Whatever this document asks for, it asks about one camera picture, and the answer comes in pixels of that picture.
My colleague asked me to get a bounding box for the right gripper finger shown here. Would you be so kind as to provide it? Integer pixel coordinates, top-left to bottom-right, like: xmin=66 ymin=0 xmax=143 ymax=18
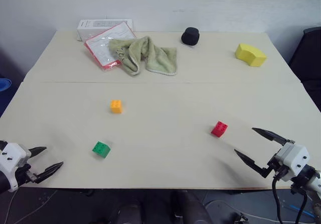
xmin=251 ymin=127 xmax=295 ymax=147
xmin=234 ymin=149 xmax=273 ymax=179

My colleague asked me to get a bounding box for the red-edged clear document pouch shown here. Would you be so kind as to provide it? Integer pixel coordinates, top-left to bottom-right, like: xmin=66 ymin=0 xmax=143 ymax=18
xmin=83 ymin=22 xmax=137 ymax=72

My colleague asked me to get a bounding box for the light green towel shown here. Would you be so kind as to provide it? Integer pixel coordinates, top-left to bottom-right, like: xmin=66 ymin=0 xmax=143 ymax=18
xmin=108 ymin=35 xmax=178 ymax=77

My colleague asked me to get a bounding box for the white cardboard box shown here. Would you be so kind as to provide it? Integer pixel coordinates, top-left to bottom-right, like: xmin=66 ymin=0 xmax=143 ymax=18
xmin=76 ymin=19 xmax=134 ymax=42

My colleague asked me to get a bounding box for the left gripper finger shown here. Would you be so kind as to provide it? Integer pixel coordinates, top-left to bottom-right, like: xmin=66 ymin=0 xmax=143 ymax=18
xmin=35 ymin=161 xmax=64 ymax=184
xmin=28 ymin=146 xmax=48 ymax=158

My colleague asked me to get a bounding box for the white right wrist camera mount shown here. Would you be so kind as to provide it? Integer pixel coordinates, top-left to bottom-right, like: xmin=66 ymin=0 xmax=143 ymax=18
xmin=285 ymin=145 xmax=310 ymax=182

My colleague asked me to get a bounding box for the orange toy brick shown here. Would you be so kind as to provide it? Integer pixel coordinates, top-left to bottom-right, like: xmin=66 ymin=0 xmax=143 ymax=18
xmin=110 ymin=99 xmax=123 ymax=115

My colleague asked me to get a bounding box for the black round cap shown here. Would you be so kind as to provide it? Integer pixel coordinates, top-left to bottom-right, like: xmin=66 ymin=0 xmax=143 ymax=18
xmin=181 ymin=27 xmax=201 ymax=46

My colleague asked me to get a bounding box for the blue round container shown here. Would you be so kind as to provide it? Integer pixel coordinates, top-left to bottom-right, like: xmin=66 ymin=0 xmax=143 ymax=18
xmin=0 ymin=77 xmax=13 ymax=92

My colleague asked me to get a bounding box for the yellow curved foam block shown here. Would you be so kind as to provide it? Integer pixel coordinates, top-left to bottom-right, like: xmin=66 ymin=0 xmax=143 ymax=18
xmin=234 ymin=43 xmax=267 ymax=68

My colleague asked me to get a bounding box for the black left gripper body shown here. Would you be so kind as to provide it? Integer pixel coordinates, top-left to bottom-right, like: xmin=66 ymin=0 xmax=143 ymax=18
xmin=15 ymin=164 xmax=42 ymax=185

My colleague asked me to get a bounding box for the black chair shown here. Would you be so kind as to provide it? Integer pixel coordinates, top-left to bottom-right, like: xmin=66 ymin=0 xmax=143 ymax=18
xmin=288 ymin=26 xmax=321 ymax=115

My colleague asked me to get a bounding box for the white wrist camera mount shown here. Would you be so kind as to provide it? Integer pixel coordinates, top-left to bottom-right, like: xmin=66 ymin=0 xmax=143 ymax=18
xmin=285 ymin=145 xmax=310 ymax=182
xmin=0 ymin=140 xmax=32 ymax=193

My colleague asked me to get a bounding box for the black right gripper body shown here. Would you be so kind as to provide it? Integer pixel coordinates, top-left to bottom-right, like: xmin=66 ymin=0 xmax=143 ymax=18
xmin=267 ymin=141 xmax=296 ymax=182

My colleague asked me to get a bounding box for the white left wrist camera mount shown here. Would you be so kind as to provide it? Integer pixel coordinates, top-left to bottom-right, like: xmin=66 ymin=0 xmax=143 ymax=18
xmin=0 ymin=140 xmax=32 ymax=193

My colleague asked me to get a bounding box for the green toy brick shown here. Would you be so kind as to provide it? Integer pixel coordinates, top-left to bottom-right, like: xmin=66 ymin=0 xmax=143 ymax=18
xmin=92 ymin=141 xmax=111 ymax=159

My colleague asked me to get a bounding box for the blue floor cable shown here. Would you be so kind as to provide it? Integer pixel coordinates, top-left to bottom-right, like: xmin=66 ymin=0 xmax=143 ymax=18
xmin=287 ymin=203 xmax=319 ymax=212

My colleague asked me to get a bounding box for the red toy brick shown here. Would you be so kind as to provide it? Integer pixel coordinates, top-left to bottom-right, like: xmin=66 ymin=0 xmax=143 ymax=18
xmin=210 ymin=121 xmax=229 ymax=138

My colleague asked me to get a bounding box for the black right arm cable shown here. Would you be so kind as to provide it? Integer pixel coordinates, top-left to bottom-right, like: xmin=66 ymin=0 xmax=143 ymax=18
xmin=272 ymin=175 xmax=309 ymax=224

